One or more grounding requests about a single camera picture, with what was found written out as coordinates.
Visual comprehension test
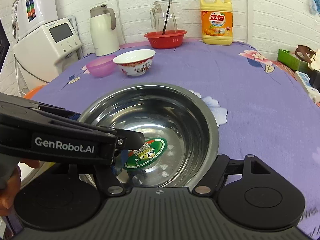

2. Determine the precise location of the stainless steel bowl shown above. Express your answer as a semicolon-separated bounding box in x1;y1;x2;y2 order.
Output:
79;83;219;189

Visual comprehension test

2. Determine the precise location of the white silver-rimmed plate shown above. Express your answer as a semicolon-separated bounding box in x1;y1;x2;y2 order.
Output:
18;161;55;189

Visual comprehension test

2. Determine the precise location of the person's left hand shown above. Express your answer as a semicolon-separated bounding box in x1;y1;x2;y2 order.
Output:
0;158;41;217

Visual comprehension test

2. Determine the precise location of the orange plastic stool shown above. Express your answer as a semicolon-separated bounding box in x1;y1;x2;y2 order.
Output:
23;85;46;99

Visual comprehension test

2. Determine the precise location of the purple plastic bowl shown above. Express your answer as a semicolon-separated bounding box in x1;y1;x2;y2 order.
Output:
86;55;116;78

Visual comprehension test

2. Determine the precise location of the white water dispenser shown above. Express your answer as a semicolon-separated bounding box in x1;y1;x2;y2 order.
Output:
13;16;82;90

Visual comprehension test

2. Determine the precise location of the white red patterned bowl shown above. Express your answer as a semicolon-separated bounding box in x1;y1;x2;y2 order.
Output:
113;49;156;76

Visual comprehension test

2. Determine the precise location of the purple floral tablecloth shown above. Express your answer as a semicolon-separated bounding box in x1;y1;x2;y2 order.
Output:
34;41;319;239

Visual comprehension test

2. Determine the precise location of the white thermos jug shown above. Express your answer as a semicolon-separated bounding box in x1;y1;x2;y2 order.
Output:
90;4;120;56

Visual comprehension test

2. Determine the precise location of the red plastic basket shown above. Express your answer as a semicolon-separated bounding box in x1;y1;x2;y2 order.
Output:
144;29;187;49

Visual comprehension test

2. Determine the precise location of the glass pitcher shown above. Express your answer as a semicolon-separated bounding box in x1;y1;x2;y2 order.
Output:
150;0;177;32

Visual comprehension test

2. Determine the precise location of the white power strip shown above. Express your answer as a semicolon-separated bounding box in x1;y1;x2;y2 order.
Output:
295;71;320;103

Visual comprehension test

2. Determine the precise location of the green box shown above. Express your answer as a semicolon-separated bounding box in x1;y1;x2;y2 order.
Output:
277;49;311;73

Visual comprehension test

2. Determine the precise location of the black stirring stick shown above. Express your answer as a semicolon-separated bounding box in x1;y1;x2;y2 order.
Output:
162;0;172;35

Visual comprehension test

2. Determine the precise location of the yellow detergent bottle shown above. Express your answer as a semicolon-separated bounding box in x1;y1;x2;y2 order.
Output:
200;0;233;46

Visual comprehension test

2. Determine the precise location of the white tote bag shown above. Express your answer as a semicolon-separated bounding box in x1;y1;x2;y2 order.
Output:
308;49;320;71

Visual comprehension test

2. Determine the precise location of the white wall water purifier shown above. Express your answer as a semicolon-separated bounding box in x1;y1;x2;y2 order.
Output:
13;0;58;39

